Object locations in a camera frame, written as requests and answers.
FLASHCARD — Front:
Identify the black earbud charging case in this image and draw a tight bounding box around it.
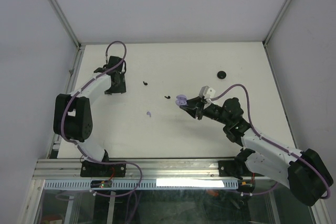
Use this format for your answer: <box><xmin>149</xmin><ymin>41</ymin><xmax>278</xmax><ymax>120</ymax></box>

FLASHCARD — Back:
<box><xmin>217</xmin><ymin>71</ymin><xmax>227</xmax><ymax>80</ymax></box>

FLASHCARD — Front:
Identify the aluminium mounting rail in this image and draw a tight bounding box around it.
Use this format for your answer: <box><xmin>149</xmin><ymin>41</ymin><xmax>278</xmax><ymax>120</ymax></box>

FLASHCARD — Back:
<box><xmin>33</xmin><ymin>157</ymin><xmax>234</xmax><ymax>179</ymax></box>

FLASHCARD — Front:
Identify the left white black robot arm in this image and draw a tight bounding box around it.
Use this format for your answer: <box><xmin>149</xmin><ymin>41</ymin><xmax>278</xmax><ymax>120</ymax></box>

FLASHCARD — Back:
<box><xmin>53</xmin><ymin>56</ymin><xmax>127</xmax><ymax>176</ymax></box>

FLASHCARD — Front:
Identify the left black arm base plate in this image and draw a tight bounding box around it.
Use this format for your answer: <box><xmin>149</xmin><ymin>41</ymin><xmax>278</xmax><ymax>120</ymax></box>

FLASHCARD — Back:
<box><xmin>80</xmin><ymin>161</ymin><xmax>126</xmax><ymax>178</ymax></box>

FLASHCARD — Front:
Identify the purple earbud charging case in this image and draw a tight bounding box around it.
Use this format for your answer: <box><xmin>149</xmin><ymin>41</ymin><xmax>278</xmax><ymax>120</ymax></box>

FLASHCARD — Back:
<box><xmin>175</xmin><ymin>94</ymin><xmax>187</xmax><ymax>106</ymax></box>

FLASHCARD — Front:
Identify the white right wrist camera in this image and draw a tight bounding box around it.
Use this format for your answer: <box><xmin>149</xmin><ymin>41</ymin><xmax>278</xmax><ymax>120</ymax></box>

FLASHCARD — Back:
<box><xmin>198</xmin><ymin>86</ymin><xmax>216</xmax><ymax>103</ymax></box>

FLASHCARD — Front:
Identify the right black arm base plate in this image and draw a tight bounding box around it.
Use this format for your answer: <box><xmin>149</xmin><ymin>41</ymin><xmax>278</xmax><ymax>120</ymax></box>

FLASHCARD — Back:
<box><xmin>218</xmin><ymin>160</ymin><xmax>252</xmax><ymax>179</ymax></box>

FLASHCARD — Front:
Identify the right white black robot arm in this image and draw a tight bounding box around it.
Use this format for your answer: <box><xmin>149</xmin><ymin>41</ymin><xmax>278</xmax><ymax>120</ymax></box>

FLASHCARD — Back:
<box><xmin>175</xmin><ymin>95</ymin><xmax>333</xmax><ymax>206</ymax></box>

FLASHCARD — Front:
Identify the white slotted cable duct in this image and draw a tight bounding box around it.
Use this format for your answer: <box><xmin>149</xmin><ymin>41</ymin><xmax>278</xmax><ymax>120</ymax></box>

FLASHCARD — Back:
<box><xmin>44</xmin><ymin>178</ymin><xmax>238</xmax><ymax>190</ymax></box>

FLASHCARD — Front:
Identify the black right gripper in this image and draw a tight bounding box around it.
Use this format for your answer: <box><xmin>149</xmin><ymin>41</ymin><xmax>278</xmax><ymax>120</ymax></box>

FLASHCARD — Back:
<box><xmin>180</xmin><ymin>95</ymin><xmax>231</xmax><ymax>126</ymax></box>

